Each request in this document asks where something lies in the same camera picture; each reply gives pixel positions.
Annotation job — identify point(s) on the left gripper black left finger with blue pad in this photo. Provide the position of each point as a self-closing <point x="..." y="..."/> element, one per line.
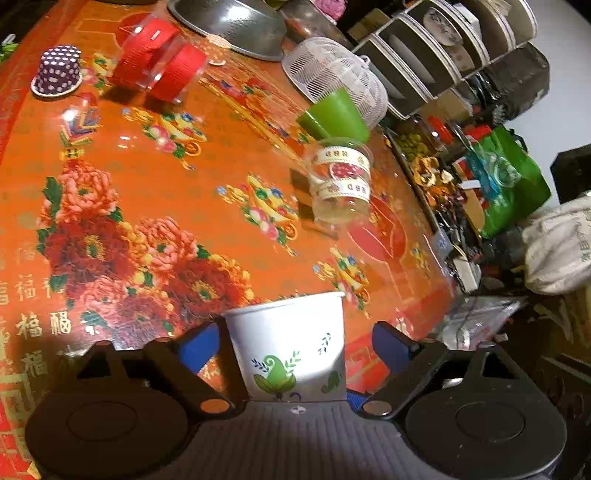
<point x="177" y="363"/>

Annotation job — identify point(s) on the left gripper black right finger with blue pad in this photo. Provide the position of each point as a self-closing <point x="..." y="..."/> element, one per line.
<point x="412" y="366"/>

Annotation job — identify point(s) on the white paper cup green print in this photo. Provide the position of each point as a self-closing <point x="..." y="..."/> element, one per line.
<point x="292" y="350"/>

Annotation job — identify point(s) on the clear plastic cup with ribbon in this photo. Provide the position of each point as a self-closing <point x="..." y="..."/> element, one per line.
<point x="340" y="177"/>

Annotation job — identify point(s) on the green plastic cup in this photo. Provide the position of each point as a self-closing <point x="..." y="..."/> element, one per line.
<point x="335" y="115"/>

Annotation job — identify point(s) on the clear cup red ribbon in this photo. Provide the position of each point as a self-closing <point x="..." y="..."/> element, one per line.
<point x="158" y="59"/>

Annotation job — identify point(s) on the purple polka dot cup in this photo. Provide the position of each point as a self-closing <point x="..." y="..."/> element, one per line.
<point x="58" y="73"/>

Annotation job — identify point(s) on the small orange dotted cup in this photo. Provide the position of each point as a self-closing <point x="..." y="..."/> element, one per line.
<point x="215" y="47"/>

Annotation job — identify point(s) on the red floral tablecloth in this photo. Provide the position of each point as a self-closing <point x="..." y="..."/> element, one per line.
<point x="126" y="223"/>

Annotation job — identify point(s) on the beige canvas tote bag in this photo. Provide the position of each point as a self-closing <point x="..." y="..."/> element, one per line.
<point x="557" y="255"/>

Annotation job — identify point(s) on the tray of dried snacks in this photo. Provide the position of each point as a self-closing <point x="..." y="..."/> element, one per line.
<point x="419" y="149"/>

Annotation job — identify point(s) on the green shopping bag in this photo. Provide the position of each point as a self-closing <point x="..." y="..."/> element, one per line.
<point x="512" y="183"/>

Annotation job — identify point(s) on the white mesh food cover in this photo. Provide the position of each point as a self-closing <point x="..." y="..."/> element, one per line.
<point x="319" y="66"/>

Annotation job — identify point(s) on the white stacked drawer rack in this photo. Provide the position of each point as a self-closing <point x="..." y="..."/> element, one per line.
<point x="433" y="46"/>

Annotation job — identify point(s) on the steel colander bowl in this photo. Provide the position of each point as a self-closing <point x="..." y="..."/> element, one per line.
<point x="252" y="28"/>

